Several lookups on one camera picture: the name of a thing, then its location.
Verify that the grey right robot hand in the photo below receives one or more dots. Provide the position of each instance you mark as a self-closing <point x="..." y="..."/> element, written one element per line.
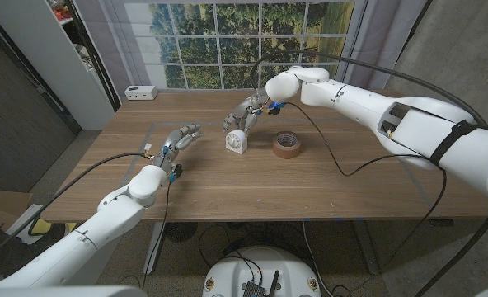
<point x="248" y="109"/>

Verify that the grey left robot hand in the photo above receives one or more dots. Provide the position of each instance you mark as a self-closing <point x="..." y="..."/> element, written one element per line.
<point x="174" y="144"/>

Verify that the white kitchen timer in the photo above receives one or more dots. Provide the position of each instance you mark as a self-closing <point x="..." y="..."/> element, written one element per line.
<point x="236" y="142"/>

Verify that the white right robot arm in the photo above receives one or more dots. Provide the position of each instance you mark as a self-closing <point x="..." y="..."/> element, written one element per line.
<point x="413" y="123"/>

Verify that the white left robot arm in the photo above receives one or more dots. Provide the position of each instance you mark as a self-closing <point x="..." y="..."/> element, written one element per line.
<point x="104" y="222"/>

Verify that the brown tape roll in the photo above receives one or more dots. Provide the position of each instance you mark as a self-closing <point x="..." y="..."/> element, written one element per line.
<point x="286" y="152"/>

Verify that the white power strip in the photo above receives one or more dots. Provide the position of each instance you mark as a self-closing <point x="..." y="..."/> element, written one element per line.
<point x="141" y="94"/>

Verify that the printed window backdrop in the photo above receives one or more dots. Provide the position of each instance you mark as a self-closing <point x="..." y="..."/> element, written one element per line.
<point x="211" y="45"/>

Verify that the round black floor fan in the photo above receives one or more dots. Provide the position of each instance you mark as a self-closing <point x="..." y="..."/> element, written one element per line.
<point x="181" y="231"/>

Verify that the white table leg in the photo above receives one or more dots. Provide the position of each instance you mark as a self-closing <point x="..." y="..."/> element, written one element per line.
<point x="155" y="247"/>

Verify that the black backdrop stand pole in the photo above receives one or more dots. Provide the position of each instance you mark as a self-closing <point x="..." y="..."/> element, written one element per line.
<point x="97" y="66"/>

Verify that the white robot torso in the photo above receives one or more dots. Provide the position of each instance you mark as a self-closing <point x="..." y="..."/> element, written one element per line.
<point x="227" y="272"/>

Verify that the white cabinet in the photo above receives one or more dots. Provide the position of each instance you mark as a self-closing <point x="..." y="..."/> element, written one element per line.
<point x="50" y="57"/>

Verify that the yellow floor pad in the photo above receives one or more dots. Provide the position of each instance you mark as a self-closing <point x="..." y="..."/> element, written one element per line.
<point x="44" y="227"/>

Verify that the black module with antenna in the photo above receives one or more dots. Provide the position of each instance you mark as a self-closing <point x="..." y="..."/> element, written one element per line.
<point x="254" y="290"/>

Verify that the red shelf items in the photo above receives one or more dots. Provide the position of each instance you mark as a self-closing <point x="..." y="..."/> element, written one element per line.
<point x="60" y="10"/>

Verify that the grey table leg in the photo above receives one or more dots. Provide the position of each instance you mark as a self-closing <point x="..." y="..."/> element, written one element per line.
<point x="367" y="247"/>

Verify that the cardboard box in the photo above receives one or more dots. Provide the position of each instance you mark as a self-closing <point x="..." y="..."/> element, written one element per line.
<point x="1" y="206"/>

